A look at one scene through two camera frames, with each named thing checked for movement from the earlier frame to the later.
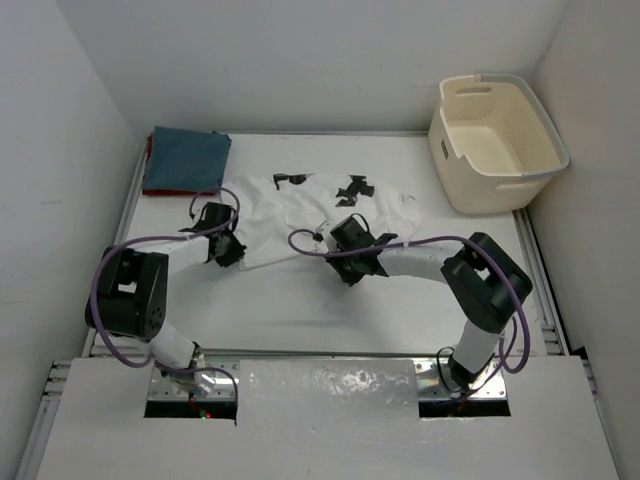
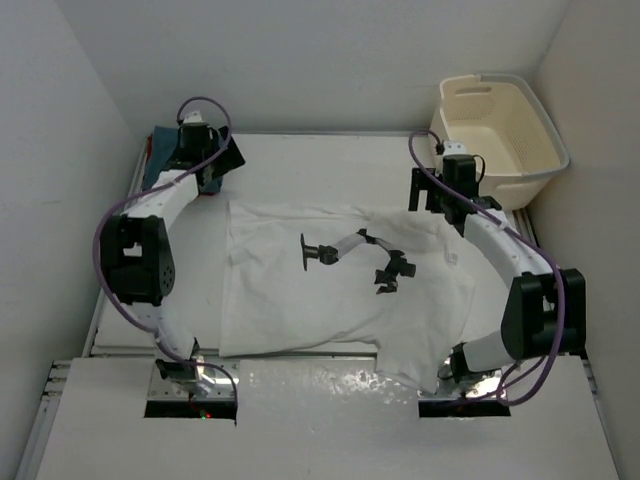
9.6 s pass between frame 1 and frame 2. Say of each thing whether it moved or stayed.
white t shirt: moved
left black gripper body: moved
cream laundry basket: stayed
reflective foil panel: stayed
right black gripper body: moved
